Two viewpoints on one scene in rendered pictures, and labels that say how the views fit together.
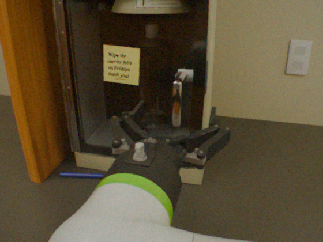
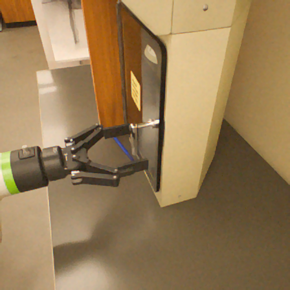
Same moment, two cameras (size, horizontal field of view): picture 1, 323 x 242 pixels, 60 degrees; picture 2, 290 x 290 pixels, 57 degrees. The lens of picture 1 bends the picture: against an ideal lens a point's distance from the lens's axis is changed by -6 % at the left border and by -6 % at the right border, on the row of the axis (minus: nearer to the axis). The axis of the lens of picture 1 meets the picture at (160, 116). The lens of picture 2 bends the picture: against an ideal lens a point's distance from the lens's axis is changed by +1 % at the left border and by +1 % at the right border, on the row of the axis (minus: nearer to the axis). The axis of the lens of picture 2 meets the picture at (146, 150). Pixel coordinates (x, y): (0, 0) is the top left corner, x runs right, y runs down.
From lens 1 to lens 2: 0.56 m
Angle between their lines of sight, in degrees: 50
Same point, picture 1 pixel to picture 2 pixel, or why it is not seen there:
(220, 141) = (99, 179)
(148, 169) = (18, 160)
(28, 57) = (104, 56)
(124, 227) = not seen: outside the picture
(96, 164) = not seen: hidden behind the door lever
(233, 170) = (196, 221)
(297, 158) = (269, 274)
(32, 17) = (112, 27)
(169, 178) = (26, 171)
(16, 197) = not seen: hidden behind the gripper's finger
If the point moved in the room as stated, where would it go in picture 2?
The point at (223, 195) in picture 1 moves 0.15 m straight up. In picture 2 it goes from (159, 226) to (161, 189)
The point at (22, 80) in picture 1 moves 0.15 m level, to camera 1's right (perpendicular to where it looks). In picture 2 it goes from (96, 70) to (118, 92)
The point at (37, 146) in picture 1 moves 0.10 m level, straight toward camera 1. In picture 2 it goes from (104, 114) to (85, 129)
